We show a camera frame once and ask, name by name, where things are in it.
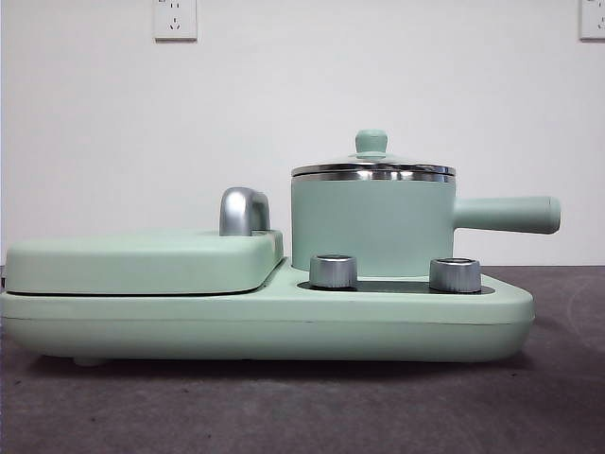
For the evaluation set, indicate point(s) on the glass lid with green knob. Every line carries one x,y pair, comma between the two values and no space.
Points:
371,142

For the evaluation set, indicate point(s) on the chrome control knob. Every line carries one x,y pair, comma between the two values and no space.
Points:
454,274
333,272

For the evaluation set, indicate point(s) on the mint green breakfast machine base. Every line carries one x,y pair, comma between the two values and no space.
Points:
283,326

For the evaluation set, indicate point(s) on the white wall socket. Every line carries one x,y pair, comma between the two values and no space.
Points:
593,21
176,21

